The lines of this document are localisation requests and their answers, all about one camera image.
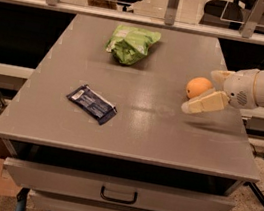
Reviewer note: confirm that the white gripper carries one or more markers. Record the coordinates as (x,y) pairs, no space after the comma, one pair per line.
(241,86)

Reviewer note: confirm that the orange fruit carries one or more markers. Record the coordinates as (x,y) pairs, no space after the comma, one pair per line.
(196,86)

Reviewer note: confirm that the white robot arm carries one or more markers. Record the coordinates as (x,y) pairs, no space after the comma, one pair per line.
(258,89)

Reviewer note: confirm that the blue rxbar blueberry wrapper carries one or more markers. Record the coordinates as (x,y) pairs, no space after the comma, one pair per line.
(93,104)

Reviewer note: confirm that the green chip bag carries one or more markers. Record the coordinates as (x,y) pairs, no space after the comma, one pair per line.
(130,44)

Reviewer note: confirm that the grey top drawer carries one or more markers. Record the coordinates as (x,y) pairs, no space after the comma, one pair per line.
(87,185)

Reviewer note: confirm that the black drawer handle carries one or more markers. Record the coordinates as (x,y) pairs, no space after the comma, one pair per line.
(118,197)

